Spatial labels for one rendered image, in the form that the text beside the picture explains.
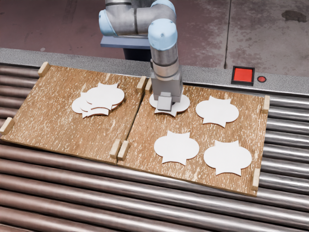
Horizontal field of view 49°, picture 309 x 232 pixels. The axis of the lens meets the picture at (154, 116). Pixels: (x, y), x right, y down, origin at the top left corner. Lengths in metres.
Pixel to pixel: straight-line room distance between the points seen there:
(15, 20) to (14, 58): 1.94
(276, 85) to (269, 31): 1.68
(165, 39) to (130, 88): 0.36
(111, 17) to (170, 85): 0.26
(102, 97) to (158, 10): 0.36
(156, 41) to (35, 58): 0.70
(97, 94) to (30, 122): 0.25
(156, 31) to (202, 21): 2.08
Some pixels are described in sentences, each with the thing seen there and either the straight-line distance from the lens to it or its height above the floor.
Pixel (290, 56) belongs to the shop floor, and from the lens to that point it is 2.73.
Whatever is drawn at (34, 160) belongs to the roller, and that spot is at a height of 0.91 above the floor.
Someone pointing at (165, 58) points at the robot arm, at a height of 1.18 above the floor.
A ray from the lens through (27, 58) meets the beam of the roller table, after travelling 1.50.
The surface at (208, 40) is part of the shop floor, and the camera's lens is 2.79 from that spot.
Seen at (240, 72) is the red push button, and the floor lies 0.93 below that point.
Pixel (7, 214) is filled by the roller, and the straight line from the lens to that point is 1.11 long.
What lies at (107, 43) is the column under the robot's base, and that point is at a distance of 1.51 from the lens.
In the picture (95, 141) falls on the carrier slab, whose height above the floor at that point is 0.94.
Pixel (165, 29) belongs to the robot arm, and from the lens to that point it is 0.91.
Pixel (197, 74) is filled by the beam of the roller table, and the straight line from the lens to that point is 1.26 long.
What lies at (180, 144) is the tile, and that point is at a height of 0.94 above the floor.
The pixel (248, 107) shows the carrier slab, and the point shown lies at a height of 0.94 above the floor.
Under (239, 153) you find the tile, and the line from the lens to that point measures 1.04.
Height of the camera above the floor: 1.83
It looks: 53 degrees down
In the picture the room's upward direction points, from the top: 9 degrees counter-clockwise
